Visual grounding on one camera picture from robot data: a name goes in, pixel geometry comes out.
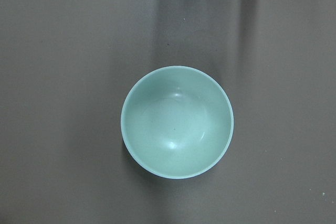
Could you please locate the green bowl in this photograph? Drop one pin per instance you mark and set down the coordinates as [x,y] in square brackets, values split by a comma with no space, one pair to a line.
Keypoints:
[177,122]

